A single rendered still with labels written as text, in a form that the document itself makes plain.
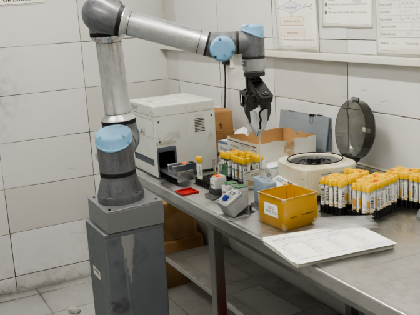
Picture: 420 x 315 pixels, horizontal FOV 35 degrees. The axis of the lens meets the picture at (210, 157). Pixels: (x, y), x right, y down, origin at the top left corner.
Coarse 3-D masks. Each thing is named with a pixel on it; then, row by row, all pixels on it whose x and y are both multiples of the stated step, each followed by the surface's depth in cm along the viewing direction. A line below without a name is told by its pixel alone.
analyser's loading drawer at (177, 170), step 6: (180, 162) 267; (162, 168) 272; (168, 168) 265; (174, 168) 261; (180, 168) 262; (168, 174) 266; (174, 174) 261; (180, 174) 257; (186, 174) 258; (192, 174) 259; (180, 180) 257; (186, 180) 258
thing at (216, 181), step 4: (212, 176) 240; (216, 176) 240; (220, 176) 239; (224, 176) 239; (212, 180) 239; (216, 180) 237; (220, 180) 238; (224, 180) 239; (212, 184) 239; (216, 184) 238; (220, 184) 238; (216, 188) 238; (220, 188) 239
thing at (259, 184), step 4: (256, 176) 227; (260, 176) 226; (256, 180) 224; (260, 180) 222; (264, 180) 221; (268, 180) 221; (272, 180) 221; (256, 184) 225; (260, 184) 222; (264, 184) 218; (268, 184) 218; (272, 184) 219; (276, 184) 219; (256, 188) 225; (260, 188) 222; (264, 188) 219; (268, 188) 218; (256, 192) 226; (256, 196) 226; (256, 200) 227; (252, 204) 226; (256, 204) 226; (256, 208) 224
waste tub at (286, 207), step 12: (264, 192) 210; (276, 192) 212; (288, 192) 215; (300, 192) 211; (312, 192) 203; (264, 204) 207; (276, 204) 201; (288, 204) 199; (300, 204) 202; (312, 204) 204; (264, 216) 208; (276, 216) 202; (288, 216) 200; (300, 216) 202; (312, 216) 205; (276, 228) 203; (288, 228) 200
